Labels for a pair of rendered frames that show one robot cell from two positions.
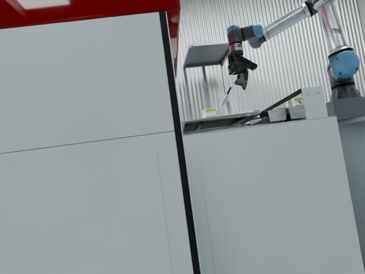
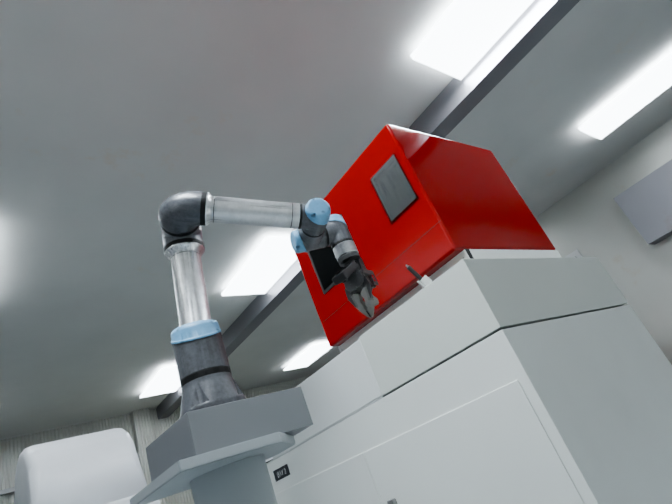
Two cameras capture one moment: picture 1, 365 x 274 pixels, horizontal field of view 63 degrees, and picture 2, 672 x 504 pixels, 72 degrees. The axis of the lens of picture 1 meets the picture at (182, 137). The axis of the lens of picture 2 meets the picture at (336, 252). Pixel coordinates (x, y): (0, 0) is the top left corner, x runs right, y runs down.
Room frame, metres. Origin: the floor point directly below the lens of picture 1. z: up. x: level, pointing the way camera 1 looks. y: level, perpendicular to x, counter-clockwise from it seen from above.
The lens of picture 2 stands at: (2.61, -1.30, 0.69)
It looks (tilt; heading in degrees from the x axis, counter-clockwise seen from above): 25 degrees up; 138
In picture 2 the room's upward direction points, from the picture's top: 23 degrees counter-clockwise
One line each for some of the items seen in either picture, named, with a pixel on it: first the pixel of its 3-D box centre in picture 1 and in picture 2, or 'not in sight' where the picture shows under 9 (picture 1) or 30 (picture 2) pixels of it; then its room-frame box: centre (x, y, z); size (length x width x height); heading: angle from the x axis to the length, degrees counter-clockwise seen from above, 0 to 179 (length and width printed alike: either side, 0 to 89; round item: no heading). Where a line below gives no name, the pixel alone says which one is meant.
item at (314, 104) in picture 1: (289, 113); (324, 403); (1.51, -0.55, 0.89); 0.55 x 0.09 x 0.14; 3
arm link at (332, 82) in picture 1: (340, 73); (199, 349); (1.56, -0.88, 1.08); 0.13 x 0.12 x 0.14; 160
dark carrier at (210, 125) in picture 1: (216, 123); not in sight; (1.55, -0.19, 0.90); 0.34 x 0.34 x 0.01; 3
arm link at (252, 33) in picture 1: (252, 32); (309, 236); (1.61, -0.47, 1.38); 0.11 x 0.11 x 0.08; 70
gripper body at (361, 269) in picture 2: (237, 63); (356, 274); (1.62, -0.36, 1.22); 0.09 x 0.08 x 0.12; 108
